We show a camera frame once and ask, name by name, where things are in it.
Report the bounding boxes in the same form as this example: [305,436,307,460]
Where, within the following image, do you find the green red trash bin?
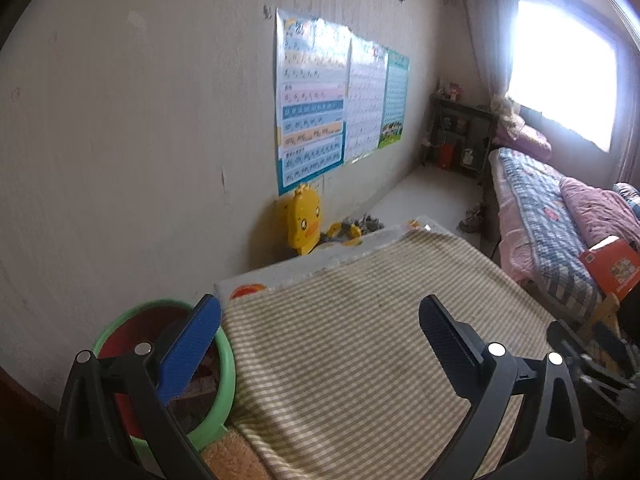
[93,295,236,451]

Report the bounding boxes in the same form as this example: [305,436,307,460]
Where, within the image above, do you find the wooden chair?
[577,292,622,348]

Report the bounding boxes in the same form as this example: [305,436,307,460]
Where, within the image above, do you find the pink quilt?
[560,177,639,250]

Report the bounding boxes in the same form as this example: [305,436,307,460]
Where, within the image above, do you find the plaid blue pillow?
[613,182,640,219]

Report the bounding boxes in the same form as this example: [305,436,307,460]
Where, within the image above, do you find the brown shoe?
[458,203,486,234]

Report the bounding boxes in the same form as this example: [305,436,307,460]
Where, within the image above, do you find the checkered beige tablecloth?
[224,230,551,479]

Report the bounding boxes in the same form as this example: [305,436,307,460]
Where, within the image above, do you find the folded purple blanket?
[492,122,552,162]

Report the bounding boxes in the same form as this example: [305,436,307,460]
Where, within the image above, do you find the yellow duck toy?
[286,183,321,256]

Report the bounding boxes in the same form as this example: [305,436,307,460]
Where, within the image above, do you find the red container on shelf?
[437,143,456,170]

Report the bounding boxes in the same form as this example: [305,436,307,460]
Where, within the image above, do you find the dark shelf unit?
[422,94,497,181]

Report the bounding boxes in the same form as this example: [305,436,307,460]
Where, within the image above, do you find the teal number poster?
[378,50,410,148]

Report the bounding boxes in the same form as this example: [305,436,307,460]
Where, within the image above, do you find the white chart poster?
[344,36,388,162]

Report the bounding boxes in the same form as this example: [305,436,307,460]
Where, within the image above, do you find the pinyin alphabet poster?
[274,9,352,195]

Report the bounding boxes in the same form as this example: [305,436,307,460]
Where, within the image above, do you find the purple curtain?
[463,0,518,99]

